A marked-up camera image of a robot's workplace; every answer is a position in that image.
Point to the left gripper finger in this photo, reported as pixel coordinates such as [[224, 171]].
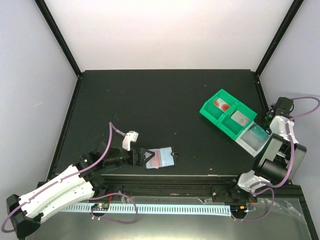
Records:
[[149, 153], [152, 161]]

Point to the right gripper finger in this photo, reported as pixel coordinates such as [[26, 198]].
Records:
[[260, 118], [266, 126]]

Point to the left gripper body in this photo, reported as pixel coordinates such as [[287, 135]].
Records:
[[136, 162]]

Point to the teal VIP card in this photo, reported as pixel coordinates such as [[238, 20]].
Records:
[[259, 133]]

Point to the black leather card holder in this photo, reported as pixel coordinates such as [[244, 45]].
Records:
[[168, 157]]

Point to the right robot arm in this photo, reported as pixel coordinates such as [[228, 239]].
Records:
[[271, 140]]

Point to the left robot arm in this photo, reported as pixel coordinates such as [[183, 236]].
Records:
[[79, 182]]

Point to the red card in sleeve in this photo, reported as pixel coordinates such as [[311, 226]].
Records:
[[158, 154]]

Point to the white pink card in bin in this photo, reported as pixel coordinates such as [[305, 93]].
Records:
[[240, 118]]

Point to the red dotted card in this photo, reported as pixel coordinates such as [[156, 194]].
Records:
[[221, 104]]

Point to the clear plastic bin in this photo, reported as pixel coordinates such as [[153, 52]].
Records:
[[249, 142]]

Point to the green divided bin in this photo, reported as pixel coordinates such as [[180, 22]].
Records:
[[223, 120]]

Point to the small circuit board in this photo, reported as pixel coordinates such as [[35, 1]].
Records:
[[100, 207]]

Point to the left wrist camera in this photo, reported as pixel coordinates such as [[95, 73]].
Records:
[[129, 137]]

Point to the black aluminium rail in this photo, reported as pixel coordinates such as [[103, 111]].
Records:
[[168, 185]]

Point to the white slotted cable duct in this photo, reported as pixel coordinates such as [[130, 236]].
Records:
[[154, 209]]

